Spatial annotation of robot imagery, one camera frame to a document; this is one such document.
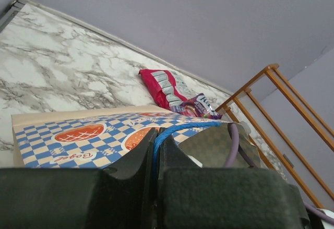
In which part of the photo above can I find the wooden shelf rack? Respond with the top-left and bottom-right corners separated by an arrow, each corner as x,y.
217,64 -> 333,210

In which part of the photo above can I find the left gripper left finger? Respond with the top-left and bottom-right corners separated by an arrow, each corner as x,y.
1,128 -> 158,228

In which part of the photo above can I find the blue checkered paper bag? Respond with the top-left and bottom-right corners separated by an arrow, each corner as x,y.
11,105 -> 247,168

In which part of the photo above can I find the pink snack bag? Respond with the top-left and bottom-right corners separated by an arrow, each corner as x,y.
139,69 -> 196,110

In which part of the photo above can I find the purple Fox's candy bag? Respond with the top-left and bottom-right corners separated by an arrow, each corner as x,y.
170,93 -> 222,119

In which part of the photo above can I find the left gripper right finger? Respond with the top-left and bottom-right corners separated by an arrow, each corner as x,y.
156,127 -> 310,228

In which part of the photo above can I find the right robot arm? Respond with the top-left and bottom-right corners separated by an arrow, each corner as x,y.
317,209 -> 334,229

